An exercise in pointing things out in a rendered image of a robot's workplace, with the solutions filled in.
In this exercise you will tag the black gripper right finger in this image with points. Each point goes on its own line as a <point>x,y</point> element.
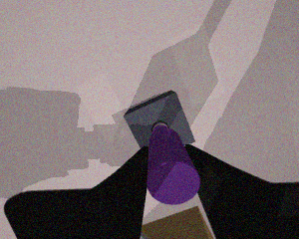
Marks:
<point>239,205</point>

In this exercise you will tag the purple cylinder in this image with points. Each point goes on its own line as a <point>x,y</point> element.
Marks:
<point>172,177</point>

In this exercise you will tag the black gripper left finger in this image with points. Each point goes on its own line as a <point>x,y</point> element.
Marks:
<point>113,209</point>

